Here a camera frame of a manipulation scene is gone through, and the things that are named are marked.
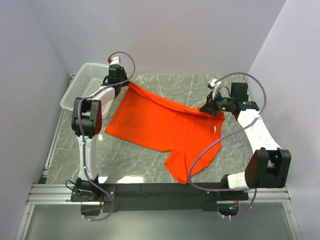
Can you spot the white perforated plastic basket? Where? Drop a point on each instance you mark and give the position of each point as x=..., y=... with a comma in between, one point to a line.
x=87, y=81

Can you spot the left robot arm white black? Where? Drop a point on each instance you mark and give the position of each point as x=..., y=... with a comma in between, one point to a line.
x=87, y=119

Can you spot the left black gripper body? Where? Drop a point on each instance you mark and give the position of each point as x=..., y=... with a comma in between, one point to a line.
x=125, y=84

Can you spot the orange t shirt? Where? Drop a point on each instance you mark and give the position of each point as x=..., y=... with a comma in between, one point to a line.
x=148, y=120

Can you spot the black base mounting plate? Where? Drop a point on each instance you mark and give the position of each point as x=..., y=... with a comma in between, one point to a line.
x=167, y=196

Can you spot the aluminium extrusion rail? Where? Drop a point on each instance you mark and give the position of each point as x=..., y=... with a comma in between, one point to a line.
x=43, y=193

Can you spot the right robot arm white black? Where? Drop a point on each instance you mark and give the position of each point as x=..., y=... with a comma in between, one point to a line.
x=269, y=164

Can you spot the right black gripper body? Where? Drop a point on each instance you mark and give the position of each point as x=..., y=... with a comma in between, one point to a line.
x=226, y=104

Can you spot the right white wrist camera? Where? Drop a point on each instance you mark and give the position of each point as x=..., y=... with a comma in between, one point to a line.
x=214, y=85

